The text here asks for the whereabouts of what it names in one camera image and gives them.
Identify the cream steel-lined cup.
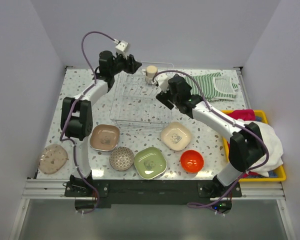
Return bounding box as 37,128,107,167
145,65,158,85

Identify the orange round bowl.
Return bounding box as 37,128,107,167
179,150,205,174

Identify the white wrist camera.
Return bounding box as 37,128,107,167
152,73,170,92
115,40,130,58

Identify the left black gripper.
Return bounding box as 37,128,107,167
110,52,142,76

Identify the green square panda plate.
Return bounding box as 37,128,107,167
133,147,167,180

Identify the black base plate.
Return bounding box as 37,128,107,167
63,178,242,213

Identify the purple cable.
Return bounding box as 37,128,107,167
152,69,270,214
58,31,118,214

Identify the cream square panda plate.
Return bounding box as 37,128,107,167
160,121,193,152

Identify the white wire dish rack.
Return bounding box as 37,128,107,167
109,61,174,130

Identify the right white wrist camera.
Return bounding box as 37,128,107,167
152,73,170,92

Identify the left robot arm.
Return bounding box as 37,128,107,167
60,50,142,196

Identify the green striped cloth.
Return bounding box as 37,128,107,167
185,72,239,102

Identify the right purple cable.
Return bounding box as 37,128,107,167
152,69,270,214

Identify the yellow plastic bin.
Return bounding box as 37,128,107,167
222,110,286,183

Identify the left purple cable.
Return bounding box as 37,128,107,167
58,31,118,214

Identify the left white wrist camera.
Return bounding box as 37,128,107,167
115,40,130,58

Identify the white towel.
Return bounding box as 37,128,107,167
244,120,284,178

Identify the magenta cloth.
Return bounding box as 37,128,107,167
227,109,260,179

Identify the patterned round bowl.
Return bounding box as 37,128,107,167
109,147,135,171

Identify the brown square panda plate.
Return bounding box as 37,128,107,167
90,124,120,152

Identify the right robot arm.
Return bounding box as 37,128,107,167
152,70,269,197

